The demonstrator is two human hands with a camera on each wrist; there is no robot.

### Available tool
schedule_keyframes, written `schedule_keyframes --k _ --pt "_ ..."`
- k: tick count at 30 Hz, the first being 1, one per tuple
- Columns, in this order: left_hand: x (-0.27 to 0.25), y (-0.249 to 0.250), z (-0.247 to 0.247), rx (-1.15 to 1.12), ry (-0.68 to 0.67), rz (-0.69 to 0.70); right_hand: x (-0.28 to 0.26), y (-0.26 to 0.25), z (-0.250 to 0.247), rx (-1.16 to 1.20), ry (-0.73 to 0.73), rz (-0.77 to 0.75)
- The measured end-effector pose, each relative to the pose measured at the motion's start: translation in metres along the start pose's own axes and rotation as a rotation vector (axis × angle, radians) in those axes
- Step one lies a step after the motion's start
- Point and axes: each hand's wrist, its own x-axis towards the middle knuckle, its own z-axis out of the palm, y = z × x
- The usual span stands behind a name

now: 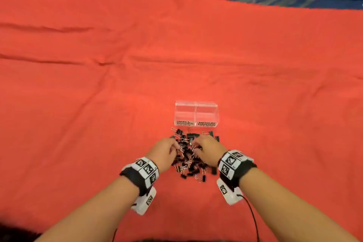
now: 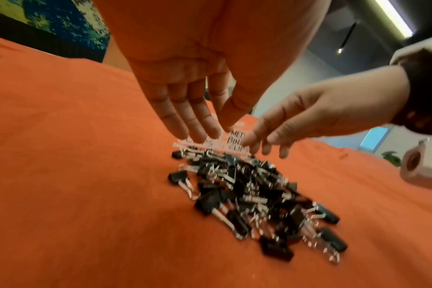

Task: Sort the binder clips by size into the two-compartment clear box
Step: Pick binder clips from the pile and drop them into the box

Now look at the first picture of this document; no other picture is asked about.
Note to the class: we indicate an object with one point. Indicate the person's right hand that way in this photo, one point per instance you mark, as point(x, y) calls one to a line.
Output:
point(211, 151)

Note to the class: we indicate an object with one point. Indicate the person's left hand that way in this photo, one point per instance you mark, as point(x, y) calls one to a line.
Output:
point(161, 154)

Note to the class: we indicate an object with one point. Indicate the pile of black binder clips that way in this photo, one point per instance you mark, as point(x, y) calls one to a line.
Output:
point(188, 163)

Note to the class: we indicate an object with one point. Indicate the clear two-compartment plastic box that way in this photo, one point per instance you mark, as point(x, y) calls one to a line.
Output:
point(195, 114)

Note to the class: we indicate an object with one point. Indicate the person's left forearm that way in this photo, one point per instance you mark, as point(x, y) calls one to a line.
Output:
point(96, 213)

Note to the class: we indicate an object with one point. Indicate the person's right forearm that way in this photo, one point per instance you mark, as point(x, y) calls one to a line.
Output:
point(283, 213)

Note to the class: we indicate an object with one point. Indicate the black wristband with marker tags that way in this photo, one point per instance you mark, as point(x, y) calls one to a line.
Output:
point(236, 169)
point(139, 175)

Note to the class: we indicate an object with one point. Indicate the red tablecloth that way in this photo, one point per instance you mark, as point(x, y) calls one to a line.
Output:
point(85, 80)

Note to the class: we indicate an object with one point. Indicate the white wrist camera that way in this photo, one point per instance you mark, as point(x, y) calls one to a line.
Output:
point(229, 195)
point(144, 202)

